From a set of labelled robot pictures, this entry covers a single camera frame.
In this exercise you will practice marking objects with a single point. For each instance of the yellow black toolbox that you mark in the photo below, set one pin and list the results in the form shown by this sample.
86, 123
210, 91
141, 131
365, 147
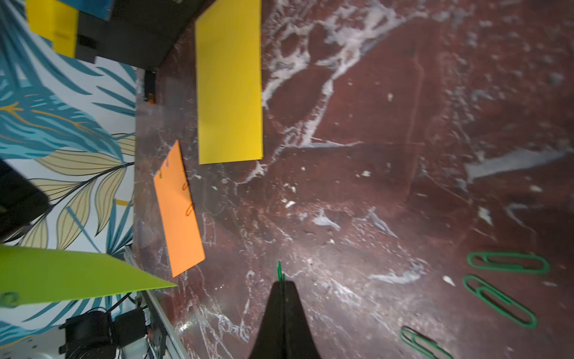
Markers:
139, 33

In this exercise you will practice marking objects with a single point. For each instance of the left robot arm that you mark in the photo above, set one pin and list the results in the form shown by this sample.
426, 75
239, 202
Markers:
91, 210

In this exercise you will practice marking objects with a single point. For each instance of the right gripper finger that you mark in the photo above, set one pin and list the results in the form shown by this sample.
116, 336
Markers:
284, 331

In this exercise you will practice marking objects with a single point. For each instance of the lime green paper sheet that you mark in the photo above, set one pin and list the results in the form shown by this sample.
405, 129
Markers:
35, 276

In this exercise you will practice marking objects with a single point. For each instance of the yellow paper sheet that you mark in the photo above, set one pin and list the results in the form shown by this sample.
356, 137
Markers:
229, 82

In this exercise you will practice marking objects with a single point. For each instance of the orange paper sheet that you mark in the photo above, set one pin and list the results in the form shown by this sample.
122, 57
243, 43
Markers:
181, 232

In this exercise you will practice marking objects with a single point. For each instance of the green paperclip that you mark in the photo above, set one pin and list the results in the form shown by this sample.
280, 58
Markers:
500, 302
515, 262
422, 344
280, 275

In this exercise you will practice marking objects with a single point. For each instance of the aluminium front frame rail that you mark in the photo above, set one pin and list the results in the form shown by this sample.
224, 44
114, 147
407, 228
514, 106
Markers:
161, 340

